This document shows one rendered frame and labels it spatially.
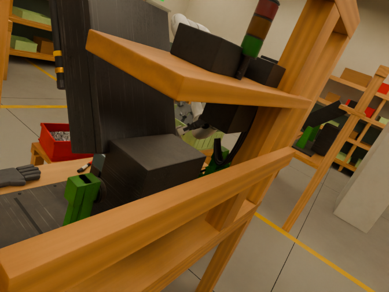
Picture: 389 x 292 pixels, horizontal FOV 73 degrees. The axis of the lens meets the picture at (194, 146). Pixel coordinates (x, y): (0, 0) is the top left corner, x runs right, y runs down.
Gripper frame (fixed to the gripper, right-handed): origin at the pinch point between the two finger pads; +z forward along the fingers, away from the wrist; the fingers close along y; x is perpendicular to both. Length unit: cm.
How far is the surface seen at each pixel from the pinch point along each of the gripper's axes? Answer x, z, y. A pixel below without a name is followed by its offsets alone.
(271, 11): -15, 14, 61
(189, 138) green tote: 6, -70, -70
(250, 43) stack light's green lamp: -11, 17, 55
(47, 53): -274, -167, -463
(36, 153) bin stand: -22, 35, -75
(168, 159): 7.0, 27.5, 20.2
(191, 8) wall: -378, -673, -438
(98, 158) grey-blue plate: -3.8, 28.6, -22.5
